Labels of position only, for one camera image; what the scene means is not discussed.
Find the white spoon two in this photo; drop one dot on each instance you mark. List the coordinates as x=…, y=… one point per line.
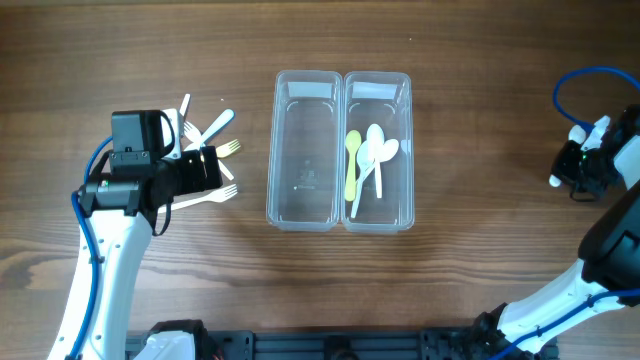
x=365, y=166

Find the clear plastic container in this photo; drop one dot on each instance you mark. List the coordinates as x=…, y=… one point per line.
x=302, y=191
x=379, y=107

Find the white spoon three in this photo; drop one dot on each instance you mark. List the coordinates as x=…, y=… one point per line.
x=391, y=148

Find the white spoon one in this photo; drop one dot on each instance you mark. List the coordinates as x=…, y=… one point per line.
x=376, y=141

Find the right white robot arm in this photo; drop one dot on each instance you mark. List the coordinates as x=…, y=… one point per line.
x=605, y=276

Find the white fork under blue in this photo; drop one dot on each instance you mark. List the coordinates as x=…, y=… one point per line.
x=194, y=136

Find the yellow plastic spoon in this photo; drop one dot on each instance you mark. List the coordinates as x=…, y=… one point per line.
x=353, y=142

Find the white fork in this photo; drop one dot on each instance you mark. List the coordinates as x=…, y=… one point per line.
x=185, y=105
x=194, y=136
x=217, y=196

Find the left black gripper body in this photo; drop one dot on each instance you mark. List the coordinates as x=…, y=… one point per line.
x=210, y=167

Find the right clear plastic container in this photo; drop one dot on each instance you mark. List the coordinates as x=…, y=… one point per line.
x=379, y=107

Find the light blue plastic fork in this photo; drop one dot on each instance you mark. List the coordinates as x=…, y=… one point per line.
x=223, y=119

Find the white spoon four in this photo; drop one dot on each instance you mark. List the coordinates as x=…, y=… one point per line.
x=554, y=181

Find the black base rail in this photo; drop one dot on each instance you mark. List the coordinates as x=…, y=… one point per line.
x=440, y=343

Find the yellow plastic fork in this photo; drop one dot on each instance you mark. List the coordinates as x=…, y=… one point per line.
x=228, y=148

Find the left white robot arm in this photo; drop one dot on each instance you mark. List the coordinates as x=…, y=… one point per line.
x=125, y=201

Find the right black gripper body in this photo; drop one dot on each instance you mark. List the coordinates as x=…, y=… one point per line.
x=567, y=163

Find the left clear plastic container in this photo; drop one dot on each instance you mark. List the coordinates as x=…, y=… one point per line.
x=302, y=191

